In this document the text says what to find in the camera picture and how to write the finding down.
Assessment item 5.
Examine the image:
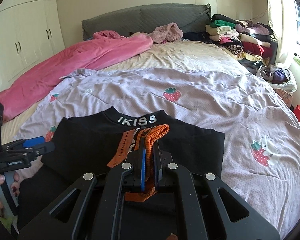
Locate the orange black knit garment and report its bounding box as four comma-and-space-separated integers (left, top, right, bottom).
107, 124, 170, 203

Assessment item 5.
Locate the black IKISS sweater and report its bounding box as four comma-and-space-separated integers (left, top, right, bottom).
17, 107, 225, 229

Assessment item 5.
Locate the white bag of clothes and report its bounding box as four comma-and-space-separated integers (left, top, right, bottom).
256, 65, 297, 94

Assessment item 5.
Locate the pile of folded clothes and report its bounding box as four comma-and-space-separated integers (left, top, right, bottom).
205, 14, 278, 70

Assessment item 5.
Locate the lilac strawberry print quilt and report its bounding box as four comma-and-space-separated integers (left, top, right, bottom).
16, 68, 300, 237

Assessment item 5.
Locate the white wardrobe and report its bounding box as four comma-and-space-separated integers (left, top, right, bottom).
0, 0, 65, 92

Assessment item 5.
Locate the pink fleece blanket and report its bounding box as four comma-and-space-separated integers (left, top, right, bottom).
0, 30, 153, 122

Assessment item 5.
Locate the cream bed sheet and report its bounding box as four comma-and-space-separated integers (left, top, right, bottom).
1, 41, 246, 142

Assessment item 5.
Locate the dusty pink fuzzy garment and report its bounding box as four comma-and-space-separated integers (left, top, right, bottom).
149, 22, 183, 44

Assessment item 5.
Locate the dark navy garment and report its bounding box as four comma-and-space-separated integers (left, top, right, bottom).
183, 31, 212, 43

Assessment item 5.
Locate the grey padded headboard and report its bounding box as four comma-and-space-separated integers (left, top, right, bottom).
82, 3, 211, 40

